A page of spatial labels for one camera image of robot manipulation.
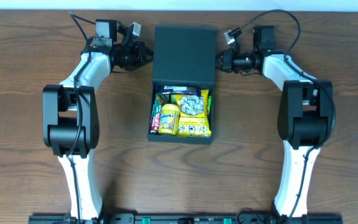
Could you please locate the black gift box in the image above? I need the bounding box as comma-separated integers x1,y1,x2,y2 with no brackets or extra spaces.
147,24,219,146

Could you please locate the green red candy bar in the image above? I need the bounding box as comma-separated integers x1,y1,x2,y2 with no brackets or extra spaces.
150,92,169,134

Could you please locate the green Haribo gummy bag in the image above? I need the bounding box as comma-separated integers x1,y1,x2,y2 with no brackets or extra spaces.
170,95,212,116

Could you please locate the yellow candy jar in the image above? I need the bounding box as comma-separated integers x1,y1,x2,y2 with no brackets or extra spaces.
158,104,180,136

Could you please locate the yellow Hacks candy bag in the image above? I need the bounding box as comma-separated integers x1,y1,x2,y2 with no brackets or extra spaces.
172,90,211,138

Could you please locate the dark blue chocolate bar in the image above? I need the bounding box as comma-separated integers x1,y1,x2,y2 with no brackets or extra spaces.
158,85,201,96

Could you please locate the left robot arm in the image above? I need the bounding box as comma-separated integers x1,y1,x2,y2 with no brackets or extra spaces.
29,19,153,223

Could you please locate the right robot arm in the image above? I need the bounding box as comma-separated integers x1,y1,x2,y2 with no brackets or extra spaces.
216,26,336,222

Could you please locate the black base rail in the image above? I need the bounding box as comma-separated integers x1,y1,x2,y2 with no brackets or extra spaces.
28,213,344,224

